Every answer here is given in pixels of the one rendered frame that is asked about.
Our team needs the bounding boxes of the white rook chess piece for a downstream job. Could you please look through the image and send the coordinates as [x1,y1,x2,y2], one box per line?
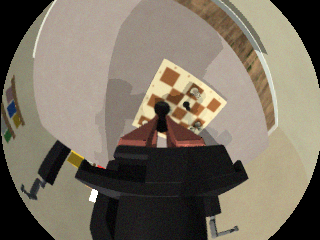
[190,87,201,99]

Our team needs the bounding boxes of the cream and brown chessboard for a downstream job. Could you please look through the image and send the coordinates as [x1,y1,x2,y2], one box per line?
[132,58,227,135]

